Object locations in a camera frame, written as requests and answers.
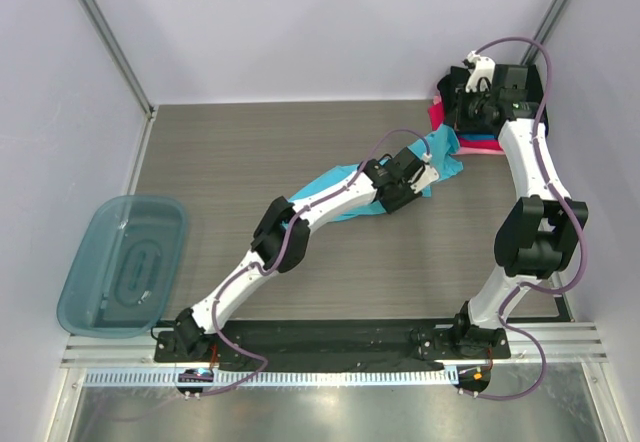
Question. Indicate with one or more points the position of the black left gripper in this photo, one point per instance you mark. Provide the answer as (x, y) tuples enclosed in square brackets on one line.
[(391, 207)]

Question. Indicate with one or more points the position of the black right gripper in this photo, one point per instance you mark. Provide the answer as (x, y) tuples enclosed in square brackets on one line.
[(461, 100)]

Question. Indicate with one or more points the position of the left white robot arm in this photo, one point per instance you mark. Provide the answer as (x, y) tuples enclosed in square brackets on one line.
[(282, 236)]

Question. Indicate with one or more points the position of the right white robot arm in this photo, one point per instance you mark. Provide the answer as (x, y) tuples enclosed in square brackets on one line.
[(540, 234)]

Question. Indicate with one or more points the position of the blue folded t shirt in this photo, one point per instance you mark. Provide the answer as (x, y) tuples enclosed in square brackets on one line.
[(477, 138)]

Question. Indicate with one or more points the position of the magenta folded t shirt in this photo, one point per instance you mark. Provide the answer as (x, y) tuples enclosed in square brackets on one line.
[(450, 127)]

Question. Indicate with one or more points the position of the black folded t shirt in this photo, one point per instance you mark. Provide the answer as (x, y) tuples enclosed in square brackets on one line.
[(517, 88)]

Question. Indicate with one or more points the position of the pink folded t shirt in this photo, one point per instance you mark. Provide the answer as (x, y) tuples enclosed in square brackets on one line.
[(480, 151)]

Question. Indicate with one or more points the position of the blue transparent plastic bin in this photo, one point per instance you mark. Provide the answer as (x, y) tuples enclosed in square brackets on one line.
[(122, 275)]

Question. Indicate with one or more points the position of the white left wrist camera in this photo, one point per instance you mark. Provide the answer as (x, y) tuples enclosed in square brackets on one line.
[(424, 176)]

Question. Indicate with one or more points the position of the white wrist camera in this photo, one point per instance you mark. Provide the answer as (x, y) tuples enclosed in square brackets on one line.
[(424, 176), (481, 70)]

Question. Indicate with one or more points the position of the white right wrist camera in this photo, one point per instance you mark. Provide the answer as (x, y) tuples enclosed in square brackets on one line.
[(481, 70)]

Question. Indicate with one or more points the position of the right aluminium corner post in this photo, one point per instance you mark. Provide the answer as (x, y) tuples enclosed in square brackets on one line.
[(550, 17)]

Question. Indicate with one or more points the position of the aluminium corner post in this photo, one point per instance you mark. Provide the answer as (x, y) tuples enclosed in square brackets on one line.
[(550, 17), (113, 48)]

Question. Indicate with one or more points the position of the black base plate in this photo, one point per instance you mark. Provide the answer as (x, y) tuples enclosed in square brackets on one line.
[(474, 377)]

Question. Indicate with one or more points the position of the white slotted cable duct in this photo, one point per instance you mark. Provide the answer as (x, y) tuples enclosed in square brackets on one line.
[(200, 377)]

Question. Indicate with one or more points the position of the left aluminium corner post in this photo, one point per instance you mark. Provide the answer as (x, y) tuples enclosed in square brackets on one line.
[(113, 48)]

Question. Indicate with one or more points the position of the aluminium frame rail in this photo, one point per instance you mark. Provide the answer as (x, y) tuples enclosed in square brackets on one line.
[(343, 346)]

